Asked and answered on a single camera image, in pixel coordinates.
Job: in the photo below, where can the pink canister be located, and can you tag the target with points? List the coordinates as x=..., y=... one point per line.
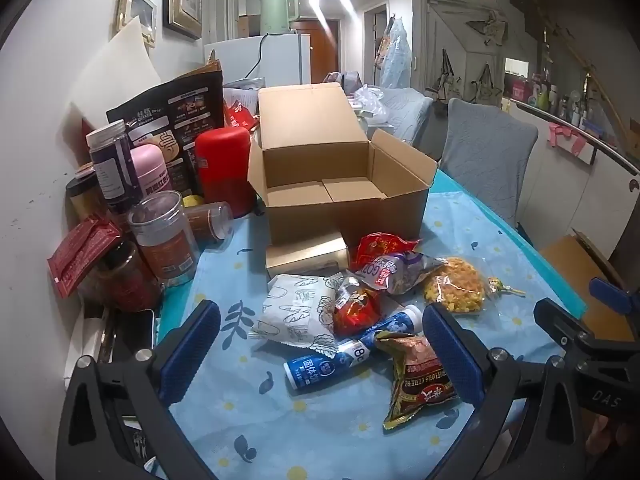
x=147, y=170

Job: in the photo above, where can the blue floral tablecloth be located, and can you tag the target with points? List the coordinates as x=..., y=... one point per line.
x=280, y=425

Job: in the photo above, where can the white plastic bag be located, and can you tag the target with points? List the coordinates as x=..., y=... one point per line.
x=370, y=102

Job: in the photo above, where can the white bread-print packet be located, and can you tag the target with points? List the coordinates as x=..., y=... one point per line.
x=295, y=310

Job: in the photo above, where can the blue white bottle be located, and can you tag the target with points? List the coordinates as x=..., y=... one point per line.
x=325, y=362

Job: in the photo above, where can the red canister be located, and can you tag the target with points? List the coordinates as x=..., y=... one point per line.
x=225, y=170

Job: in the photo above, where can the red sachet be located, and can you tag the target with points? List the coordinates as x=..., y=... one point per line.
x=80, y=255

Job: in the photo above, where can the black printed bag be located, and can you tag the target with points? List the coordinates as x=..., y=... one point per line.
x=175, y=110

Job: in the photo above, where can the small gold box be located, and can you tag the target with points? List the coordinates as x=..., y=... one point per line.
x=305, y=255

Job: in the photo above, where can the clear jar orange label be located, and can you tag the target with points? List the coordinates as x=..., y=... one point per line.
x=162, y=240

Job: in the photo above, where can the green kettle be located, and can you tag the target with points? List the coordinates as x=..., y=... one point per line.
x=277, y=12

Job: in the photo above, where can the red round snack packet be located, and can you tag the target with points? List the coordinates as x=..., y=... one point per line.
x=355, y=310

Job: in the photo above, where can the star wall decoration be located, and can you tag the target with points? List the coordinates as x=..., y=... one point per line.
x=487, y=27

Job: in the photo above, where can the brown jar black lid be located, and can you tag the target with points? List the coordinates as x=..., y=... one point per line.
x=85, y=200

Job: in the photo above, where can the red gold snack bag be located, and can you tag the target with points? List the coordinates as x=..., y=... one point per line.
x=382, y=246

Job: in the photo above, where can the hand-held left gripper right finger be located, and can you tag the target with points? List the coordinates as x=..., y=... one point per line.
x=450, y=355

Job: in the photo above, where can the grey covered chair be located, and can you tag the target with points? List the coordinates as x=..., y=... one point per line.
x=407, y=110
x=485, y=160

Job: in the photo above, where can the clear jar brown contents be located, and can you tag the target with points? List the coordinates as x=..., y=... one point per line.
x=207, y=220

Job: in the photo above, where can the white foam board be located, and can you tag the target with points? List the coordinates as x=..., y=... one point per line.
x=115, y=70

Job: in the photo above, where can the pink bow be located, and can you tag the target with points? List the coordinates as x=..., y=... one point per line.
x=567, y=137

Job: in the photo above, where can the person's right hand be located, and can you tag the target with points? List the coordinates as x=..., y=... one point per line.
x=607, y=435

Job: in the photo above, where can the cardboard box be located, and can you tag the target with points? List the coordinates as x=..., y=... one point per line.
x=580, y=270
x=345, y=220

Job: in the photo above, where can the small yellow lid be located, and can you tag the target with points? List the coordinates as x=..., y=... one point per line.
x=192, y=201

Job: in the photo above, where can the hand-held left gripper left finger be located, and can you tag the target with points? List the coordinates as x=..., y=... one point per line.
x=192, y=345

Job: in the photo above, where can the canvas tote bag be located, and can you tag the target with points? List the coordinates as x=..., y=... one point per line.
x=487, y=87
x=450, y=82

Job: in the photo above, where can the silver purple snack bag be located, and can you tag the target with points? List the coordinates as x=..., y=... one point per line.
x=400, y=270

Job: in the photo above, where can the brown red snack packet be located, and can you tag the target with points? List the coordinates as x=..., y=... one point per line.
x=417, y=385

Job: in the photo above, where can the purple label jar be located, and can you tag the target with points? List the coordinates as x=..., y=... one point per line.
x=112, y=165

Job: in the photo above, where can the wooden door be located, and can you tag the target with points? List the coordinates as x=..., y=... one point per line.
x=322, y=45

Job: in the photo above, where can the white fridge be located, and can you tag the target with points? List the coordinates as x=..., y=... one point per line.
x=280, y=60

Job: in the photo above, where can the hanging plastic bag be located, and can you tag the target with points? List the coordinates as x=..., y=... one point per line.
x=395, y=50

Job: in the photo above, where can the small red packet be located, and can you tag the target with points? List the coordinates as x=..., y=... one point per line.
x=242, y=115

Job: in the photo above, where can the flat cardboard box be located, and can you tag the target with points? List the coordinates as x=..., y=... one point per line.
x=580, y=270

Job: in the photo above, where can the row of bottles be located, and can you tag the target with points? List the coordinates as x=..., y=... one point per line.
x=560, y=100

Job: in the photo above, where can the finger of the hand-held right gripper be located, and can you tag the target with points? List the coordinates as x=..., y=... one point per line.
x=555, y=317
x=607, y=291

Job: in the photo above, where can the metal handrail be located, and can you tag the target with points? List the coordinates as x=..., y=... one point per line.
x=575, y=127

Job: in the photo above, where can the dark glass jar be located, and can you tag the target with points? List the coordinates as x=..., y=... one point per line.
x=125, y=280

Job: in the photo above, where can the yellow corn snack bag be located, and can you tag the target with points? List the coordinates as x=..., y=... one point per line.
x=455, y=287

